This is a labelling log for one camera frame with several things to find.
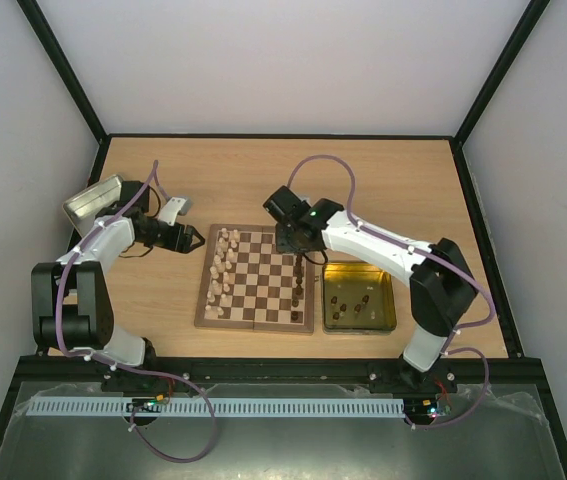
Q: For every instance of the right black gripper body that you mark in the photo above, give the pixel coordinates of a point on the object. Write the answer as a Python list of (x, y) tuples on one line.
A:
[(296, 247)]

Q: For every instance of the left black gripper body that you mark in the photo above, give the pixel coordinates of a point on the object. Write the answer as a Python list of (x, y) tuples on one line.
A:
[(173, 242)]

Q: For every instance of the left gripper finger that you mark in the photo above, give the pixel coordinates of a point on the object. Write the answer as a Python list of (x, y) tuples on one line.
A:
[(192, 244), (193, 234)]

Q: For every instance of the dark king piece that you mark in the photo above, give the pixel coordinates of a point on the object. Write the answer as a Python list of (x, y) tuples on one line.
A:
[(298, 268)]

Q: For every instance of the wooden chess board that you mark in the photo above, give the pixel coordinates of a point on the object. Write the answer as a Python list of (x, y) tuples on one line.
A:
[(258, 280)]

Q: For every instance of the gold tin box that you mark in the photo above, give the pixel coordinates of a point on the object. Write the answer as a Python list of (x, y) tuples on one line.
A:
[(357, 298)]

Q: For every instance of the silver tin lid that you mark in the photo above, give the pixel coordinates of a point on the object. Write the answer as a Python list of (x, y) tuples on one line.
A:
[(81, 209)]

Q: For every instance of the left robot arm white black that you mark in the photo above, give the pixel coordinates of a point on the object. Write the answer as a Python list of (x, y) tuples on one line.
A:
[(71, 307)]

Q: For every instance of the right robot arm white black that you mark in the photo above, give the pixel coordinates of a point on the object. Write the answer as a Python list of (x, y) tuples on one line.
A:
[(440, 282)]

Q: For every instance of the white bishop near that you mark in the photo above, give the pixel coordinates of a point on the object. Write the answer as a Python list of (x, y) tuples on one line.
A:
[(216, 287)]

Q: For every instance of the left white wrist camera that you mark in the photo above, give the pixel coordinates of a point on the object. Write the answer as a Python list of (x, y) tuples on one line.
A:
[(173, 208)]

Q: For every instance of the white slotted cable duct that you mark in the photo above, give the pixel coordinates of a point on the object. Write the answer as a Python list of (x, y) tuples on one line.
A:
[(57, 406)]

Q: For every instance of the black aluminium frame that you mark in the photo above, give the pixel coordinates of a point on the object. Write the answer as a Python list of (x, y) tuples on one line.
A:
[(516, 368)]

